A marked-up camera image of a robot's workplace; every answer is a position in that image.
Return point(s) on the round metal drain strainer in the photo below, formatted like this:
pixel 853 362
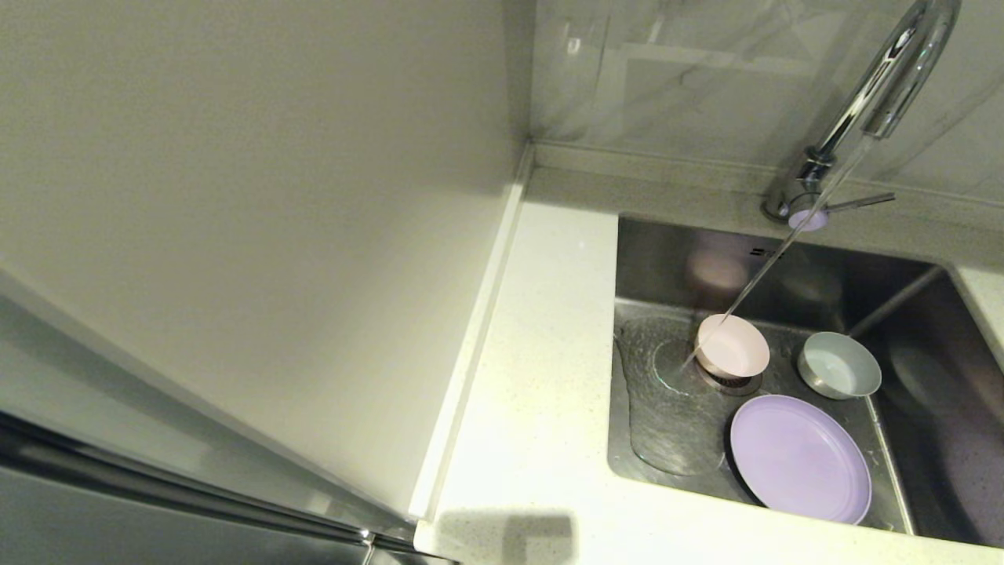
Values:
pixel 736 383

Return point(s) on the pink bowl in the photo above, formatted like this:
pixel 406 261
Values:
pixel 733 347

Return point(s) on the chrome gooseneck faucet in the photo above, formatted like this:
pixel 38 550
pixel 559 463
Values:
pixel 808 180

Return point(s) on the purple plate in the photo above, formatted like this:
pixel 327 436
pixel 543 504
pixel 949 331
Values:
pixel 792 459

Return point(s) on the light blue bowl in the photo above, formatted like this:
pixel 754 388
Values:
pixel 839 367

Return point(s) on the tall white cabinet panel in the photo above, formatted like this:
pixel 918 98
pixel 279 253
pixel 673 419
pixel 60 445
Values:
pixel 235 196

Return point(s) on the stainless steel sink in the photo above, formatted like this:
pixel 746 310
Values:
pixel 784 377

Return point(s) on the stainless steel appliance door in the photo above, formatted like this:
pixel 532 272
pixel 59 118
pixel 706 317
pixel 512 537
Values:
pixel 78 537

